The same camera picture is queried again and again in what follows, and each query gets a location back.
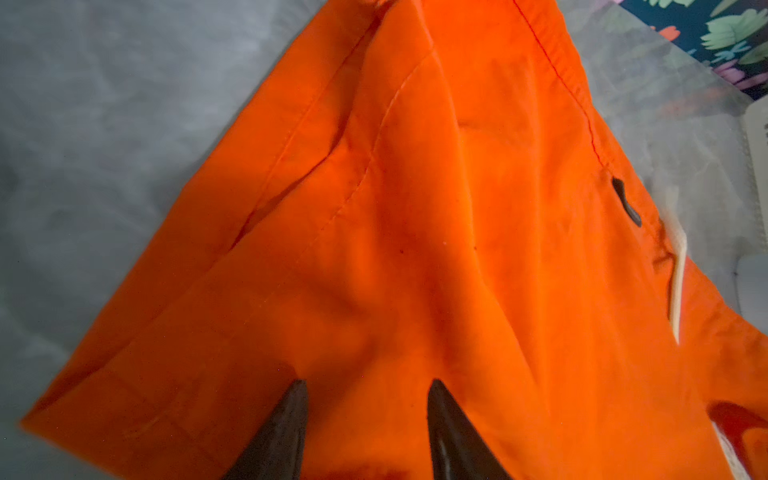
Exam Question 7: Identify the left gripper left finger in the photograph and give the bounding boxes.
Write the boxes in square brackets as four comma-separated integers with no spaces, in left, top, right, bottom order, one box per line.
[223,380,309,480]

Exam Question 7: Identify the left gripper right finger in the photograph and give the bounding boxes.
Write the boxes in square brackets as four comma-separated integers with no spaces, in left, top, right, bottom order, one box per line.
[427,379,512,480]

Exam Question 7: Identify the orange shorts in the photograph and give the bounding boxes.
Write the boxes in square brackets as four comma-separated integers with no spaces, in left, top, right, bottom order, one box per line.
[21,1,767,479]

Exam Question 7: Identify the white tape roll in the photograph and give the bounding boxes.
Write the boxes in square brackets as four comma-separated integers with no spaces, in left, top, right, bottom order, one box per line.
[736,253,768,334]

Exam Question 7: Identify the white plastic basket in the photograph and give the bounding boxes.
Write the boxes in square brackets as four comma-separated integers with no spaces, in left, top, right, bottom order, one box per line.
[742,96,768,232]

